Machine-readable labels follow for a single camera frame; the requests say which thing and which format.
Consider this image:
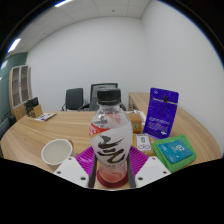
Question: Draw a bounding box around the brown box with black items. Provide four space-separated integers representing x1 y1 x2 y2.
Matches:
23 97 44 119

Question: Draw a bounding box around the flat round red coaster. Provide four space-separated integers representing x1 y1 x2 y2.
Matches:
96 169 129 188

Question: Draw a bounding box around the clear bottle with pink drink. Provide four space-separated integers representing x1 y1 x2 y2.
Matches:
88 87 133 186

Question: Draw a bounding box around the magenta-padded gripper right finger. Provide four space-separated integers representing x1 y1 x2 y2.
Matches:
125 145 172 189

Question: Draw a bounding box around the small yellow white box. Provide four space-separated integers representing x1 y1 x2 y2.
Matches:
135 133 154 154

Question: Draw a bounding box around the teal flat packet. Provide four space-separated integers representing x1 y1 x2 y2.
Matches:
157 139 194 164

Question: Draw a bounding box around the purple standing package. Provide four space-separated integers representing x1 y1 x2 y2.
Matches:
143 87 180 140

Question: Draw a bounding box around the green folded cloth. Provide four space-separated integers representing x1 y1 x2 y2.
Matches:
152 134 198 174

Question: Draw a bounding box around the green and white leaflet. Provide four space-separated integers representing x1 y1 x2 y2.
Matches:
34 112 57 122

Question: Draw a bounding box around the grey mesh office chair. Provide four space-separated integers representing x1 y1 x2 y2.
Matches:
78 82 128 112

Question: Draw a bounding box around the wooden glass-door cabinet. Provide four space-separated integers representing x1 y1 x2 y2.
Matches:
8 64 34 121

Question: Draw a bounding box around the black armchair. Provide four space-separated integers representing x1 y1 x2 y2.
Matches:
0 114 18 141

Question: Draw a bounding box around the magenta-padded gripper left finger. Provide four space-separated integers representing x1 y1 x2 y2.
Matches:
53 144 99 189

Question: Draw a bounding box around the orange cardboard box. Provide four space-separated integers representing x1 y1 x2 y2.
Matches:
128 113 144 134

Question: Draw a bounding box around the white paper cup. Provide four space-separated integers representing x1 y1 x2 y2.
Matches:
40 138 74 166

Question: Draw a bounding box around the black office chair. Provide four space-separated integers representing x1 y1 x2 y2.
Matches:
60 87 85 112

